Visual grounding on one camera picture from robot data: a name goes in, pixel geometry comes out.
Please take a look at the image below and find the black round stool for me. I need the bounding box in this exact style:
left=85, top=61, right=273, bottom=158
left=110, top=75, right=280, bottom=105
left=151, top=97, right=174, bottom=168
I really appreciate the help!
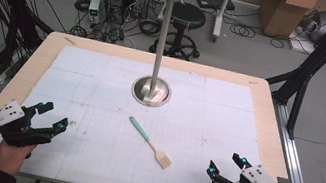
left=147, top=0, right=209, bottom=63

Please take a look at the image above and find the steel utensil hanging stand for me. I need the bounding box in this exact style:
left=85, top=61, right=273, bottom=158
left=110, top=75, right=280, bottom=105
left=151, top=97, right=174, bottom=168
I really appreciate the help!
left=122, top=0, right=199, bottom=113

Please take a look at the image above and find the white wheeled stand pole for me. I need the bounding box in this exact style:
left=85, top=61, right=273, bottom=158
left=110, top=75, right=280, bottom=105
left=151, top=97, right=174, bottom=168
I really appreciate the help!
left=209, top=0, right=234, bottom=46

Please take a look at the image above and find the person's left hand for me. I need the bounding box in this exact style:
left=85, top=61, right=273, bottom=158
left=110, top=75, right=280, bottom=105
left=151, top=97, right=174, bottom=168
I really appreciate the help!
left=0, top=137, right=39, bottom=181

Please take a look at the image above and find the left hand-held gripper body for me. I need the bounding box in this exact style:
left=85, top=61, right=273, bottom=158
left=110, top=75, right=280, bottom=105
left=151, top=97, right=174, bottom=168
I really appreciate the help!
left=0, top=96, right=60, bottom=154

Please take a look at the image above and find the white floor board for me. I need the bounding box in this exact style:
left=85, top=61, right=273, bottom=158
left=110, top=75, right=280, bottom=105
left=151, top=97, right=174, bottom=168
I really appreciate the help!
left=285, top=25, right=326, bottom=60

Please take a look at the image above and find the black coiled floor cable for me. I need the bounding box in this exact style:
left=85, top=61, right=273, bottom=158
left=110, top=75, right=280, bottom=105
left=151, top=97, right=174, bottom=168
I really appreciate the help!
left=227, top=20, right=259, bottom=40

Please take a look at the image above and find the teal-handled wooden spatula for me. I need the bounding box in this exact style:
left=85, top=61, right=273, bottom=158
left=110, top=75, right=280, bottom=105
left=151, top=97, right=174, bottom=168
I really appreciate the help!
left=120, top=115, right=180, bottom=171

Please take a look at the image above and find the grey round device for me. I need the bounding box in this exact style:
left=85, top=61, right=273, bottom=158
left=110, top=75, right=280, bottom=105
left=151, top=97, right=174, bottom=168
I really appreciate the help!
left=297, top=6, right=326, bottom=45

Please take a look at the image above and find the black flat floor box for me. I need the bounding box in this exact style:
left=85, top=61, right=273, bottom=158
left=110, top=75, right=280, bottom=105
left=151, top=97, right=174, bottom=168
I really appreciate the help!
left=195, top=0, right=238, bottom=15

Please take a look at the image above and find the cardboard box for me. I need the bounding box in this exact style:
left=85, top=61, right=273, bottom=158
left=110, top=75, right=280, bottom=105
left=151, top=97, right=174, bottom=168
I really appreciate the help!
left=254, top=0, right=321, bottom=45

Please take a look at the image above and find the white grid mat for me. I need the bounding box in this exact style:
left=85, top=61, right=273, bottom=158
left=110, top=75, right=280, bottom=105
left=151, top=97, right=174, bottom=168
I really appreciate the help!
left=0, top=35, right=292, bottom=183

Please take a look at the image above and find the white bench power supply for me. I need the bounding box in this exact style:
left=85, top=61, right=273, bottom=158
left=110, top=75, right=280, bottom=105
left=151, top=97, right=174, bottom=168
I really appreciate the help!
left=86, top=0, right=102, bottom=26

